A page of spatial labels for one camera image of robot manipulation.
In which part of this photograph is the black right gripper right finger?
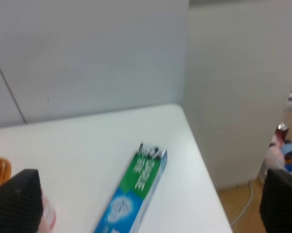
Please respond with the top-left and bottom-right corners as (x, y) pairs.
(259, 169), (292, 233)

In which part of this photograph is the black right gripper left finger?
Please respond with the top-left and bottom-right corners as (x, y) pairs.
(0, 169), (43, 233)

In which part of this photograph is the green blue toothpaste box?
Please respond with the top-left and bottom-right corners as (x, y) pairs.
(94, 143), (168, 233)

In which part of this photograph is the pink bottle white cap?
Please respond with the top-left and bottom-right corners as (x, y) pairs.
(37, 194), (56, 233)

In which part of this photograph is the white cable on floor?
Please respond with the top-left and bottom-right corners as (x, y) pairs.
(230, 181), (255, 225)

